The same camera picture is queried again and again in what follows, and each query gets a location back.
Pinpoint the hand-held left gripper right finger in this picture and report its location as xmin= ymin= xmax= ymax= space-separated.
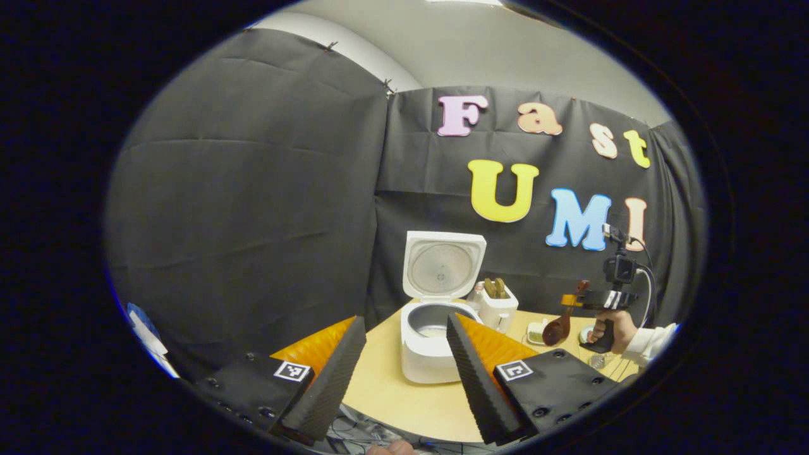
xmin=446 ymin=313 xmax=633 ymax=445

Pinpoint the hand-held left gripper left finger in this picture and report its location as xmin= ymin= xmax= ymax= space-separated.
xmin=193 ymin=316 xmax=367 ymax=442

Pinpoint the brown wooden spoon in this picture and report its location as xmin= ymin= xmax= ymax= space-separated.
xmin=542 ymin=280 xmax=590 ymax=347

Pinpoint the white rice cooker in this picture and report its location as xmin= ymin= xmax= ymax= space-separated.
xmin=400 ymin=231 xmax=487 ymax=384

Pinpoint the white toaster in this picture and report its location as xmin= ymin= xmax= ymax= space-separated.
xmin=478 ymin=281 xmax=519 ymax=334

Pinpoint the black backdrop cloth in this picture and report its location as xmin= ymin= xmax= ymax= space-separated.
xmin=104 ymin=28 xmax=709 ymax=380

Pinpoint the right gripper camera cable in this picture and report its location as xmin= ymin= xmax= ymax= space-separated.
xmin=632 ymin=235 xmax=659 ymax=331

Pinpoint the bundle of floor cables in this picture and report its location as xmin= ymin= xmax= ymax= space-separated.
xmin=325 ymin=404 xmax=408 ymax=454

